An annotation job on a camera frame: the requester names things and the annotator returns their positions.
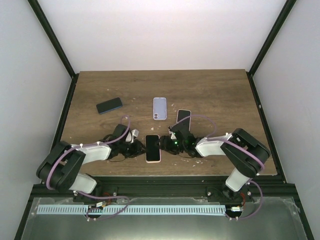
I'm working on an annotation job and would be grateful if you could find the light blue slotted cable duct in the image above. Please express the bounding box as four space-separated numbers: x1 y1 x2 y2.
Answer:
36 204 226 216

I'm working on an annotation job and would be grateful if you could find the pink phone case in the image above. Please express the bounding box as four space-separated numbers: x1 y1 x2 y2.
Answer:
145 134 162 164

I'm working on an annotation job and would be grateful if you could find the black left frame post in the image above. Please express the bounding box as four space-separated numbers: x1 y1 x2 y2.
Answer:
26 0 77 80

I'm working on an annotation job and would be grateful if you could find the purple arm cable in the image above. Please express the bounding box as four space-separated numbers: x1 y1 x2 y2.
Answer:
45 114 132 222
172 114 266 222

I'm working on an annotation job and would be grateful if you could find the black frame post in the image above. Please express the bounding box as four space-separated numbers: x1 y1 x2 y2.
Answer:
26 0 77 80
247 0 298 76

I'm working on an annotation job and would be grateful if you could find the white phone case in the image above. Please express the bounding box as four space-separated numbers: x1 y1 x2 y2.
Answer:
176 109 192 131

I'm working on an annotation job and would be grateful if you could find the teal black phone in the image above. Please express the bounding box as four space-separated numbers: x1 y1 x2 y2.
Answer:
176 109 191 130

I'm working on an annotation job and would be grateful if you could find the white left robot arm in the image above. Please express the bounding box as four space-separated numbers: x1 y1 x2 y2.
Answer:
36 124 146 202

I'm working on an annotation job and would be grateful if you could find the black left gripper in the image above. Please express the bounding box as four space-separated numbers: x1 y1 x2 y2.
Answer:
119 139 149 159

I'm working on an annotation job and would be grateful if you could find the lavender phone case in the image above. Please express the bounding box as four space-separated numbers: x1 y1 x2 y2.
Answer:
152 97 167 121

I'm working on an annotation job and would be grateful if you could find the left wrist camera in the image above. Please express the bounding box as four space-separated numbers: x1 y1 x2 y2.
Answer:
125 129 139 144

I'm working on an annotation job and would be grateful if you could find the white black phone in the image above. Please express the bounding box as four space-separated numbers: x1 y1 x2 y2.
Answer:
146 135 161 162

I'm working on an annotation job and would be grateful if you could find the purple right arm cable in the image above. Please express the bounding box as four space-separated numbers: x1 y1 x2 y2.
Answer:
172 114 266 222

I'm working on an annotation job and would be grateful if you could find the black right frame post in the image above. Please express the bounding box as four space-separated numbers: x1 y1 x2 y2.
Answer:
247 0 298 76

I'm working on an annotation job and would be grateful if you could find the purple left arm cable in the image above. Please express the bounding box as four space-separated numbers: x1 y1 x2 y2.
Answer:
45 114 132 222

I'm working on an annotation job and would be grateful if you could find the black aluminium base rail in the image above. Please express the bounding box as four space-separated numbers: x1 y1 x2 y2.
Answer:
32 175 296 203

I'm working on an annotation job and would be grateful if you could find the blue black phone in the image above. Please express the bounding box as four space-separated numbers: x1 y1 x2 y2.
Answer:
96 97 123 114

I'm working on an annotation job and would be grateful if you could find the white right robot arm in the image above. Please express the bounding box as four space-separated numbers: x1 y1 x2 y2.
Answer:
156 128 271 202

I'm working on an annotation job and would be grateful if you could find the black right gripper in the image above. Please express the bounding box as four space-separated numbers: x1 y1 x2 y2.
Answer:
154 136 186 156

